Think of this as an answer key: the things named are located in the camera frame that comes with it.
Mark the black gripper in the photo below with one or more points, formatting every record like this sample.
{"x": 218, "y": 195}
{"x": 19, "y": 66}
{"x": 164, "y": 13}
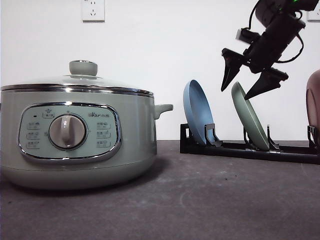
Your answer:
{"x": 263, "y": 52}

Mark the green plate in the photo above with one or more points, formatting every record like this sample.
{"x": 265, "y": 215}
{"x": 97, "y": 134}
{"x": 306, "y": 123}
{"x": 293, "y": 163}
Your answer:
{"x": 249, "y": 120}

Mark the glass steamer lid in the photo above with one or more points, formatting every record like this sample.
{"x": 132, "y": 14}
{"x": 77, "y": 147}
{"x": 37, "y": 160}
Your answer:
{"x": 83, "y": 76}

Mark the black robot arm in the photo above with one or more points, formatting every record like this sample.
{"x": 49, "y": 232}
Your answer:
{"x": 292, "y": 8}

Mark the pink plate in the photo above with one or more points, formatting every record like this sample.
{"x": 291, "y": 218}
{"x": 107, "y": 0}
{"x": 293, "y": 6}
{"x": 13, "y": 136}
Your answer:
{"x": 313, "y": 99}

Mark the blue plate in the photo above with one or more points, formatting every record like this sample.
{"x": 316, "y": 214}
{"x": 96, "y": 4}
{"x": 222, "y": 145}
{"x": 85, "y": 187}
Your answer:
{"x": 198, "y": 111}

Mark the green electric steamer pot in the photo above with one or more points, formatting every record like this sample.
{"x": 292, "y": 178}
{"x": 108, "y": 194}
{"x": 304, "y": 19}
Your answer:
{"x": 76, "y": 136}

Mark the black dish rack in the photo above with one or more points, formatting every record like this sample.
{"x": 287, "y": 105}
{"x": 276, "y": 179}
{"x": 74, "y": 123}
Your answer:
{"x": 309, "y": 154}

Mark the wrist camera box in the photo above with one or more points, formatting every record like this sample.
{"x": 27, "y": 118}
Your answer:
{"x": 248, "y": 35}

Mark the white wall socket right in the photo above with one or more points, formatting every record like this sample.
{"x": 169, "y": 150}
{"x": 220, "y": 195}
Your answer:
{"x": 314, "y": 16}

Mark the white wall socket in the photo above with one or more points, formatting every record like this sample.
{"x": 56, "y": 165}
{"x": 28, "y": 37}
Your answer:
{"x": 314, "y": 16}
{"x": 93, "y": 11}

